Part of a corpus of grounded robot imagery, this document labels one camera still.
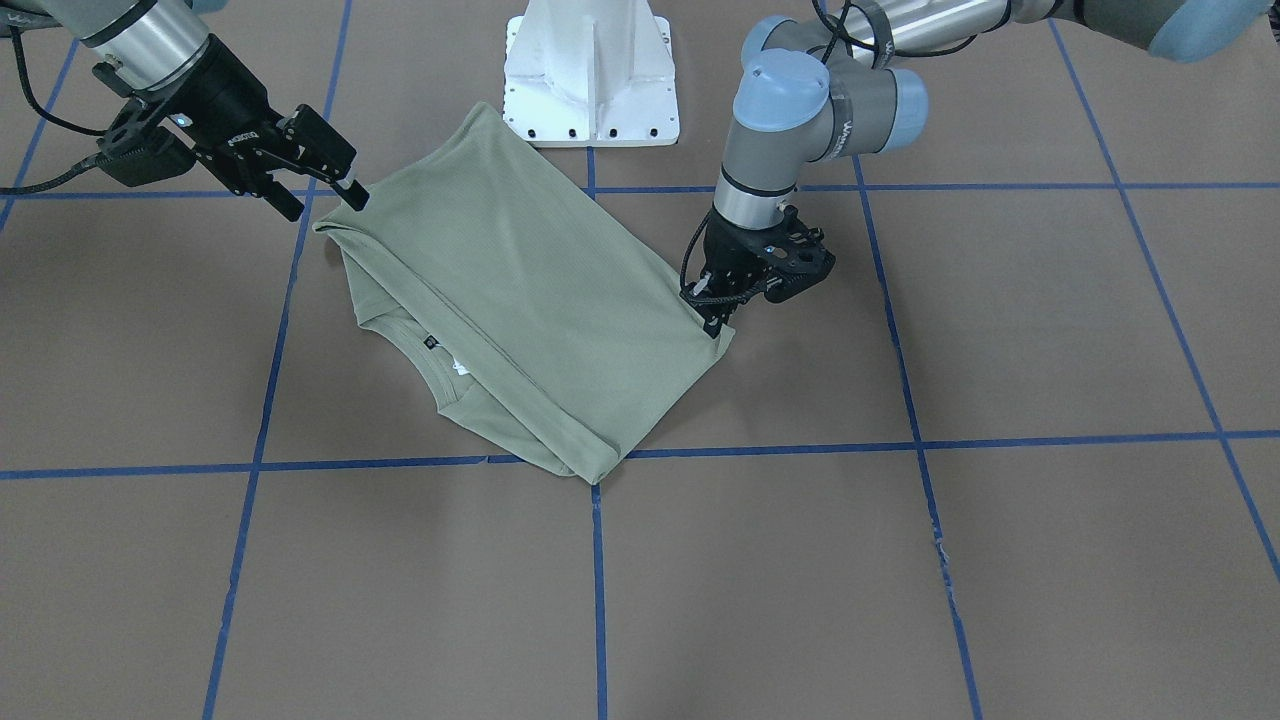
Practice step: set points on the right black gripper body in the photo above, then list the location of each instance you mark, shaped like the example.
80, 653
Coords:
213, 102

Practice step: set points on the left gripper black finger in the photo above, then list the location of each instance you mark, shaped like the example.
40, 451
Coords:
714, 318

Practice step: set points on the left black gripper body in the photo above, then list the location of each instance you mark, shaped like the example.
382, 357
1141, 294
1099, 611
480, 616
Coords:
727, 256

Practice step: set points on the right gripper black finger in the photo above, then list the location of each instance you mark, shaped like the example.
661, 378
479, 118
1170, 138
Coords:
351, 191

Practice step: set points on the olive green long-sleeve shirt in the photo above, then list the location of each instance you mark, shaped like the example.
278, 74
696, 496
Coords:
536, 319

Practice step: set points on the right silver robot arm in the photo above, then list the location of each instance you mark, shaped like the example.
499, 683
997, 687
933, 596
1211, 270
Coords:
149, 42

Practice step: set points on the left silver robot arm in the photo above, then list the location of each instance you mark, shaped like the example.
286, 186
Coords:
831, 87

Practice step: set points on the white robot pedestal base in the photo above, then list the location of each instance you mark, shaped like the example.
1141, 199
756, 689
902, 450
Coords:
591, 74

